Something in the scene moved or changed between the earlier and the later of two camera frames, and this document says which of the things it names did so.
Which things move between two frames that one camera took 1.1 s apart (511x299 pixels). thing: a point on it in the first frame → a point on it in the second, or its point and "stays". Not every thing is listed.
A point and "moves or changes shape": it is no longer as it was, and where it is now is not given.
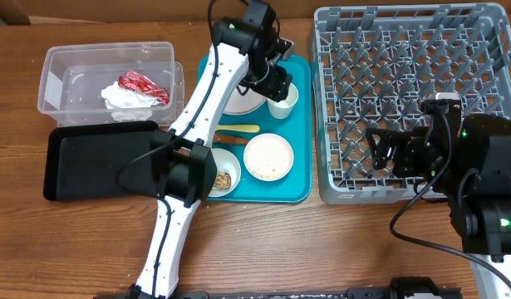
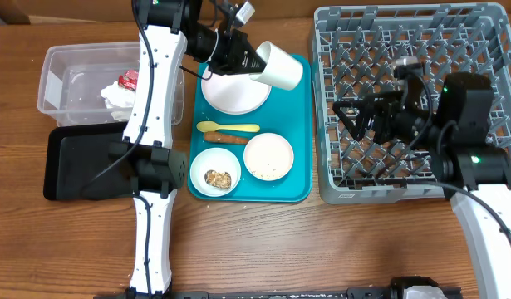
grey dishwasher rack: (375, 65) stays
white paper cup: (283, 109) moves or changes shape
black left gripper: (276, 84) → (238, 47)
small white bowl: (228, 172) stays
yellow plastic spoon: (249, 128) stays
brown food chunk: (223, 180) stays
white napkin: (126, 105) stays
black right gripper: (407, 148) → (384, 110)
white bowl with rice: (268, 157) stays
